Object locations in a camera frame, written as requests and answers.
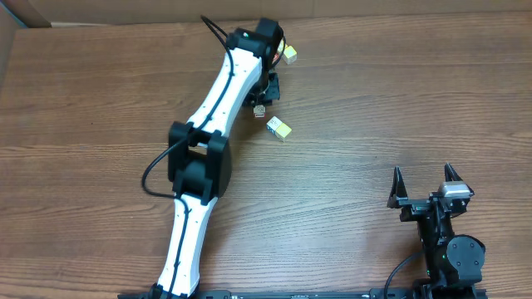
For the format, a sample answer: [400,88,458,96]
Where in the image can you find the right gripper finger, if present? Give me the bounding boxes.
[444,163,462,182]
[387,166,408,208]

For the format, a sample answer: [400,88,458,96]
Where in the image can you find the white red letter block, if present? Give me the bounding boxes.
[253,105,266,118]

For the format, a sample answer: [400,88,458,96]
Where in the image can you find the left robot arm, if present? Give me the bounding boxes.
[141,17,285,298]

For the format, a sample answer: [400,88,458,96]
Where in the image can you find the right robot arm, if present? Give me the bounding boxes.
[382,163,486,298]

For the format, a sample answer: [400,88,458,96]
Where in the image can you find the white blue picture block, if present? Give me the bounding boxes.
[267,116,283,135]

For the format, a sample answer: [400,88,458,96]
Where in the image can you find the yellow block top right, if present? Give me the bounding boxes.
[282,46,298,65]

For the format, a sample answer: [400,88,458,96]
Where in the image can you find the yellow block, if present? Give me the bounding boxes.
[275,123,292,142]
[282,46,298,65]

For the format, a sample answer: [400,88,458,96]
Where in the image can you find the yellow block near centre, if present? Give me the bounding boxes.
[275,123,292,142]

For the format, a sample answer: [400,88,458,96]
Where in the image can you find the cardboard box back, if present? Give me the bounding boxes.
[2,0,531,27]

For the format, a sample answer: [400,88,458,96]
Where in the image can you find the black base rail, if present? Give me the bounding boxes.
[117,287,488,299]

